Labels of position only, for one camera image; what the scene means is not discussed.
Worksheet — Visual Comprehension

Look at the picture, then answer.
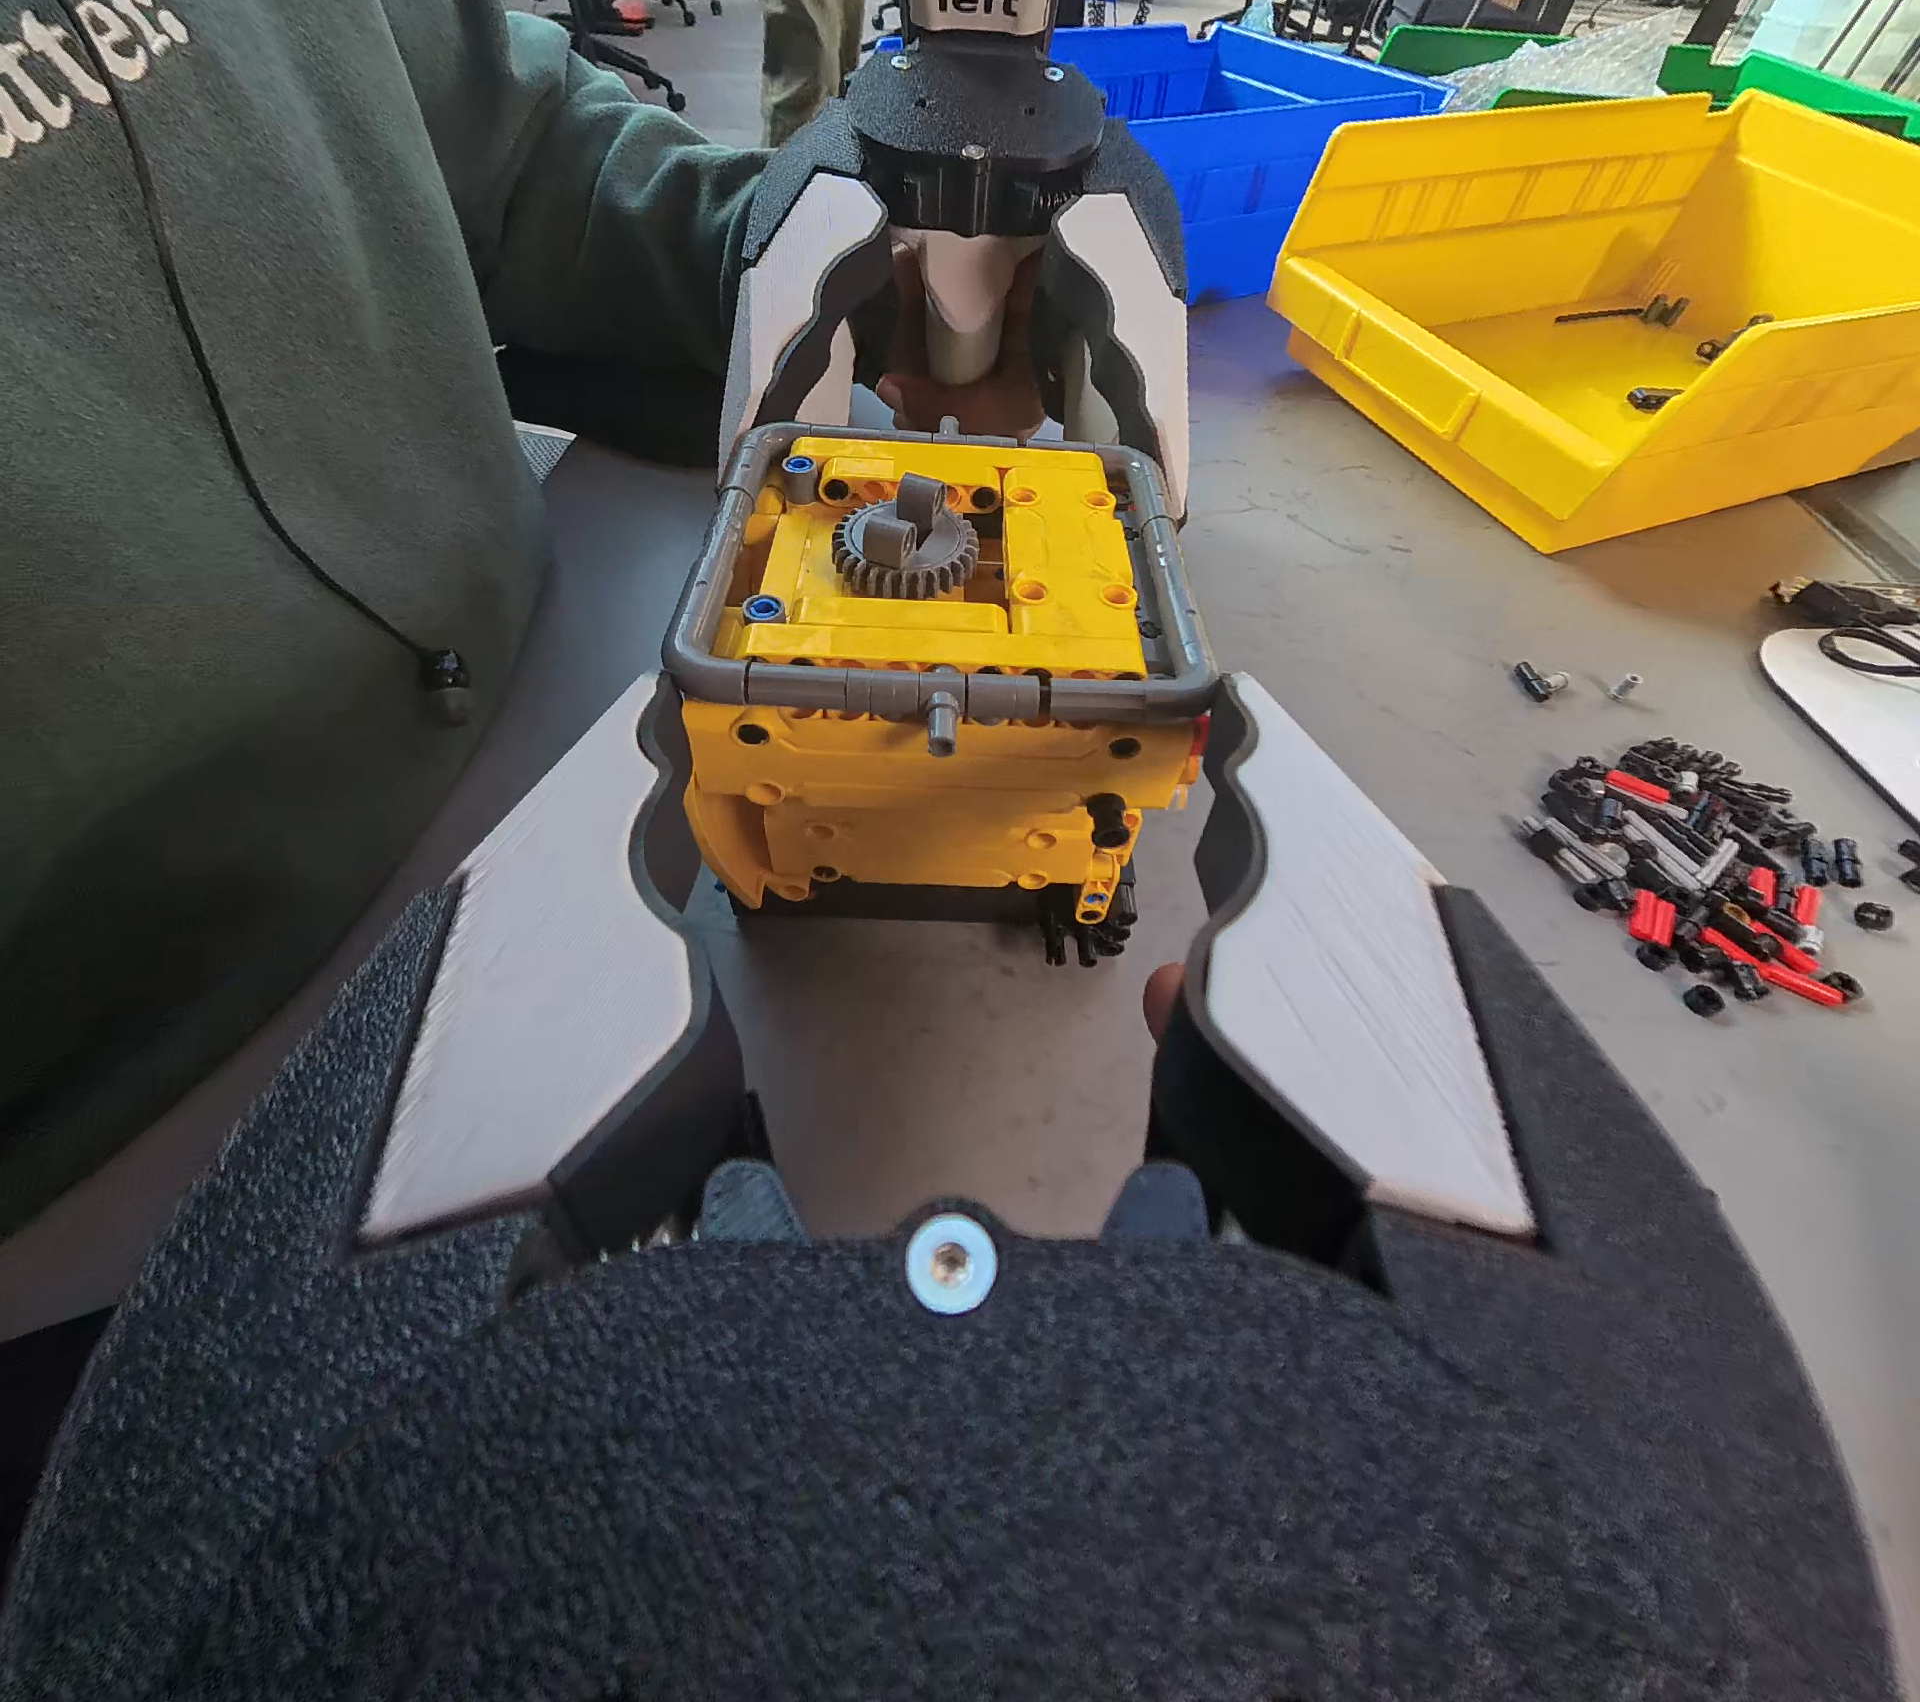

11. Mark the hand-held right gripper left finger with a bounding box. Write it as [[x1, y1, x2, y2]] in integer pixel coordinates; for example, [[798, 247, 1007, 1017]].
[[357, 673, 721, 1251]]

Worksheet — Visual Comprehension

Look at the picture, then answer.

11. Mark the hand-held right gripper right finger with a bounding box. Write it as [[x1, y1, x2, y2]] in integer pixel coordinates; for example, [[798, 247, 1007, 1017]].
[[1188, 669, 1542, 1251]]

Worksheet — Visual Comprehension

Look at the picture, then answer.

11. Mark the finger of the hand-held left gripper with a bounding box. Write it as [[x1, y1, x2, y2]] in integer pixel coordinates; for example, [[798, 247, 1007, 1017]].
[[1047, 185, 1198, 529], [716, 171, 894, 477]]

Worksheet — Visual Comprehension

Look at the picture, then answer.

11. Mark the grey bent lego tube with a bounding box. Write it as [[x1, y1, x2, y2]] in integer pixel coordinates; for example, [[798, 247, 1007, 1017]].
[[661, 422, 950, 722], [944, 422, 1221, 722]]

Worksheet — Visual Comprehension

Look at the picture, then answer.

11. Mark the yellow lego robot model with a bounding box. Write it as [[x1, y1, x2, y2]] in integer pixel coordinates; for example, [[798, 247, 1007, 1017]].
[[661, 418, 1221, 971]]

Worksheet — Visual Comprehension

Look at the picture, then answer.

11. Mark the person's left forearm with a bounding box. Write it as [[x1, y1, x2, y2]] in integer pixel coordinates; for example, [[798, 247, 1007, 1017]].
[[487, 5, 782, 470]]

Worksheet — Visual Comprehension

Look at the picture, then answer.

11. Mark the person's left hand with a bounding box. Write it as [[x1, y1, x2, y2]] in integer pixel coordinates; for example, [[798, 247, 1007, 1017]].
[[874, 268, 1053, 432]]

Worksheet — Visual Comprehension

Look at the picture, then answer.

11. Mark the blue storage bin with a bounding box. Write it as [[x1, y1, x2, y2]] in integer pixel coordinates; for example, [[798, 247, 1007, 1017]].
[[876, 21, 1460, 309]]

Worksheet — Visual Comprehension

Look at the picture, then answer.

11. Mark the yellow storage bin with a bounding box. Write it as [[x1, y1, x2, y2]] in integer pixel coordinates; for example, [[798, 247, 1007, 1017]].
[[1266, 88, 1920, 559]]

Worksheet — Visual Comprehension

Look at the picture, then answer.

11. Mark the pile of black red pins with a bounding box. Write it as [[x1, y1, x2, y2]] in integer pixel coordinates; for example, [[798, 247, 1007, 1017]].
[[1515, 735, 1870, 1017]]

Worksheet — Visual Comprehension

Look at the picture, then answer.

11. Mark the green storage bin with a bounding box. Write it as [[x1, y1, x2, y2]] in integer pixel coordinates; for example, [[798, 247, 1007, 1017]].
[[1375, 21, 1578, 84], [1654, 43, 1920, 143]]

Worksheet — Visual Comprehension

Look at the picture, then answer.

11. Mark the clear plastic bag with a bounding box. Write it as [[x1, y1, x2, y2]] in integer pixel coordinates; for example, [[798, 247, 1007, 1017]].
[[1441, 27, 1716, 117]]

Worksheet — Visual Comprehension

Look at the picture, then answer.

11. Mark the black cable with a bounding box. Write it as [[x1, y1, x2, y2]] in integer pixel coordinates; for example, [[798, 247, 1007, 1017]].
[[1770, 573, 1920, 684]]

